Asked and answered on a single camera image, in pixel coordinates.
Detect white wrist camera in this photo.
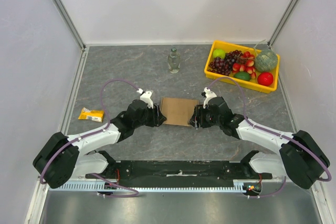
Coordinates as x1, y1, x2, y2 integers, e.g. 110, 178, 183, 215
136, 88, 154, 109
201, 87, 217, 109

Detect yellow snack packet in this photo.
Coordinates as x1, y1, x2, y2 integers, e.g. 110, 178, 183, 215
78, 108, 104, 123

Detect red apple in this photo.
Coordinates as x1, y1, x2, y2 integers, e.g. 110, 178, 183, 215
257, 72, 274, 87

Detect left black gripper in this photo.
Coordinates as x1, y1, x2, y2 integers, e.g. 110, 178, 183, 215
133, 103, 167, 129

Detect red cherry cluster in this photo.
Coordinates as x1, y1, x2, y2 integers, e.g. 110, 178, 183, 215
232, 50, 256, 79

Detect dark purple grape bunch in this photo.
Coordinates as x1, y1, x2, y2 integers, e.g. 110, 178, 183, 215
207, 50, 235, 76

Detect green netted melon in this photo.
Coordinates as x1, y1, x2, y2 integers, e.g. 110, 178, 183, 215
255, 50, 278, 72

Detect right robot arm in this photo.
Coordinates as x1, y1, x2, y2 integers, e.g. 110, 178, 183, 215
189, 97, 331, 189

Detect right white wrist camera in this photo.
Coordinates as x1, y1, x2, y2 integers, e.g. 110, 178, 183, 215
201, 87, 217, 109

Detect yellow plastic bin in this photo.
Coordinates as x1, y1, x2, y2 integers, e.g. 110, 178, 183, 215
204, 40, 280, 93

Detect brown cardboard box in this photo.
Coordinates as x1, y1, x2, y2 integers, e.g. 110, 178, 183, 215
161, 97, 198, 126

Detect green apple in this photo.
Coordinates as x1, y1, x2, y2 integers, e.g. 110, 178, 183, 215
213, 49, 226, 59

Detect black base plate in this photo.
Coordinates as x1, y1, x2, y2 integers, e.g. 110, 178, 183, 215
100, 161, 272, 187

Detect green avocado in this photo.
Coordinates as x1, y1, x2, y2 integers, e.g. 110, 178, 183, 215
234, 71, 251, 81

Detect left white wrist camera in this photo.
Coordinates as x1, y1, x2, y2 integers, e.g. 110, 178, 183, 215
136, 88, 154, 109

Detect clear glass bottle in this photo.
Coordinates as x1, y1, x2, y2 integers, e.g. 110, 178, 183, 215
167, 48, 181, 73

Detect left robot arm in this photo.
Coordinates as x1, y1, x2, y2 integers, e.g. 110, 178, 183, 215
33, 100, 166, 189

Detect aluminium frame rail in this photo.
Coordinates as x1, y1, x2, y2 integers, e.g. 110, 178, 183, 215
36, 159, 323, 182

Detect white cable duct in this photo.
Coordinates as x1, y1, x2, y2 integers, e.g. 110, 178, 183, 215
51, 180, 246, 193

